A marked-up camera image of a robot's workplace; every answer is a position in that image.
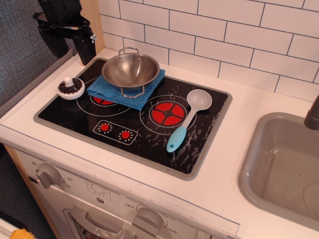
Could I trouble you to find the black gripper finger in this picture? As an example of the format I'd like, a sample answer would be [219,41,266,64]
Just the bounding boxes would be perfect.
[38,27,68,58]
[73,26,97,65]

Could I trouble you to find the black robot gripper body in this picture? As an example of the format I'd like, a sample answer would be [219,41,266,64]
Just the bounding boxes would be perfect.
[32,0,91,33]

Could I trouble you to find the stainless steel bowl with handles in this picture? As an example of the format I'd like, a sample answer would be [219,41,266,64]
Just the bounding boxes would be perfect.
[102,47,160,99]

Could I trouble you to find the blue folded cloth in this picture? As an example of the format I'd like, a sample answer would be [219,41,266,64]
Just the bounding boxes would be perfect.
[87,69,165,111]

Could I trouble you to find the red left stove knob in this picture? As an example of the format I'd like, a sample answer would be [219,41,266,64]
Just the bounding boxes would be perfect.
[100,123,110,132]

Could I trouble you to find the red stove knob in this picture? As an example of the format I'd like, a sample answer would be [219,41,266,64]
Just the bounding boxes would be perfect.
[100,123,110,132]
[121,131,131,140]

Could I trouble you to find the red right stove knob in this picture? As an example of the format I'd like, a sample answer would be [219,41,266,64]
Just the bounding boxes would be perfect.
[121,131,131,140]

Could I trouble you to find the black toy stovetop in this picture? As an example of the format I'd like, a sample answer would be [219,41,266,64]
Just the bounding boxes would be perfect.
[33,58,233,181]

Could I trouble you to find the grey timer knob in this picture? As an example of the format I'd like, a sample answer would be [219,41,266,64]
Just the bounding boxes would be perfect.
[36,163,61,189]

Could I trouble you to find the grey oven temperature knob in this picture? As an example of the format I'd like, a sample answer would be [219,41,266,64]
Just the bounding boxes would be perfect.
[132,208,164,237]

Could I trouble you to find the yellow cloth corner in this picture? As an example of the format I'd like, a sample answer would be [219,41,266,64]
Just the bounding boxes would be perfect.
[9,229,35,239]

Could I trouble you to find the grey plastic sink basin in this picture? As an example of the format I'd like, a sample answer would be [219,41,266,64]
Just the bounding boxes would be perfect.
[238,113,319,231]

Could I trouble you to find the grey faucet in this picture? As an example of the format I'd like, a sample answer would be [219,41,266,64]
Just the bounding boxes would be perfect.
[304,96,319,130]

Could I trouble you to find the grey spoon with teal handle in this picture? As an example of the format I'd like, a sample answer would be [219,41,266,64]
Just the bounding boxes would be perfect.
[166,89,212,153]

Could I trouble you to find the grey oven door handle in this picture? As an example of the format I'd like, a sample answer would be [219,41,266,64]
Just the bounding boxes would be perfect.
[69,207,136,239]

